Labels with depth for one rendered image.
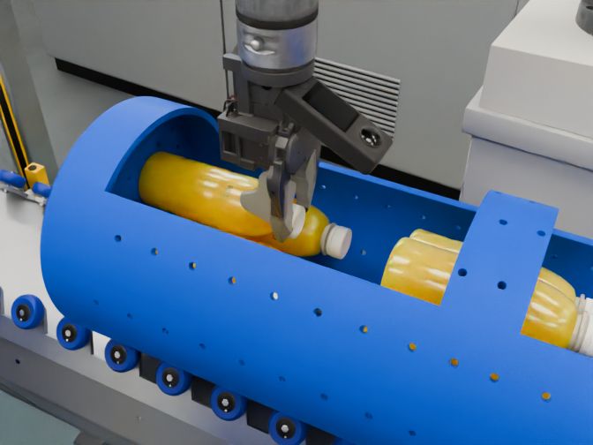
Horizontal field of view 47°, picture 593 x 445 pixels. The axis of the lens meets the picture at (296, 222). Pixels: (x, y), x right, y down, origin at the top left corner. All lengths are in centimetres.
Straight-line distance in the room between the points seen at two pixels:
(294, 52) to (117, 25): 250
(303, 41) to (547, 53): 36
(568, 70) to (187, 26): 212
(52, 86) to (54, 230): 277
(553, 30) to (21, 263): 80
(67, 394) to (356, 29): 173
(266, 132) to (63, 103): 269
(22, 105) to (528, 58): 95
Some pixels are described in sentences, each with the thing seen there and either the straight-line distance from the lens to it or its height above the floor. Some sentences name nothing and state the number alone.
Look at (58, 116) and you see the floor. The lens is 323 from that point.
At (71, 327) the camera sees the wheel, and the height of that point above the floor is 97.
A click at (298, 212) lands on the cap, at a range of 75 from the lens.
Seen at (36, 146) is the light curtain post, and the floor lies 83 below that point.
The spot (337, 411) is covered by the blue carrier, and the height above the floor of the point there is 109.
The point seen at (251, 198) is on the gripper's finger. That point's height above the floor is 116.
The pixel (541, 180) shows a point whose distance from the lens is 97.
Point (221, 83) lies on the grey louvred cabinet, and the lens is 284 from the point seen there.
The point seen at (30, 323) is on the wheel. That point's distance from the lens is 93.
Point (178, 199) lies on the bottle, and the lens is 79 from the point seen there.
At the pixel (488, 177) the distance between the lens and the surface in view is 99.
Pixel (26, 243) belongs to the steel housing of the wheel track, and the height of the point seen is 93.
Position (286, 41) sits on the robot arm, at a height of 135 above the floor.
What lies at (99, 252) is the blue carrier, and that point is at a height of 116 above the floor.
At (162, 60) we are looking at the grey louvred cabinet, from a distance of 300.
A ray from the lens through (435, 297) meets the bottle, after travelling 62.
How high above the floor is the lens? 162
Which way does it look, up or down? 41 degrees down
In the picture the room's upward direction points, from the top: straight up
